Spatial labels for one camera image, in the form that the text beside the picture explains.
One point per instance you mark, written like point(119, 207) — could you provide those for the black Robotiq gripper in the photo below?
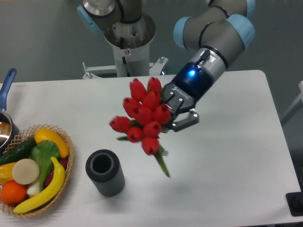
point(183, 92)

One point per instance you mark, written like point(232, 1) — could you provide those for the red tulip bouquet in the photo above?
point(147, 117)

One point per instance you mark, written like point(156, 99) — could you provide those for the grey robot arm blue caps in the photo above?
point(218, 36)

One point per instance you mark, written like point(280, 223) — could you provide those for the dark grey ribbed vase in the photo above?
point(104, 169)

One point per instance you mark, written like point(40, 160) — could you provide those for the black device at table edge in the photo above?
point(295, 203)

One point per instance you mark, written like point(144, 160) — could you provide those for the red purple vegetable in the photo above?
point(64, 163)

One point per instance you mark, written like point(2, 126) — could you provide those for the yellow banana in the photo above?
point(46, 194)

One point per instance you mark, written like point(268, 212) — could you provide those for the yellow squash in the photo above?
point(47, 134)

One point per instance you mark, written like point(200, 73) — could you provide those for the green bok choy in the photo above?
point(42, 154)

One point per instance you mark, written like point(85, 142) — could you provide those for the beige round slice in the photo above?
point(25, 171)

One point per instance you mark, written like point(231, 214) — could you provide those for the green cucumber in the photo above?
point(20, 151)

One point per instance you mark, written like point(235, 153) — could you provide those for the yellow bell pepper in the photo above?
point(6, 173)

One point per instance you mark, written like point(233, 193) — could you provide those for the orange fruit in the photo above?
point(12, 193)

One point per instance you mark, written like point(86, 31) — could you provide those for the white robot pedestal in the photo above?
point(131, 46)

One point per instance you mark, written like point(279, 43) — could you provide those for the white frame at right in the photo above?
point(293, 108)

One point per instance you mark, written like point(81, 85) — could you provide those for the blue handled saucepan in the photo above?
point(8, 129)

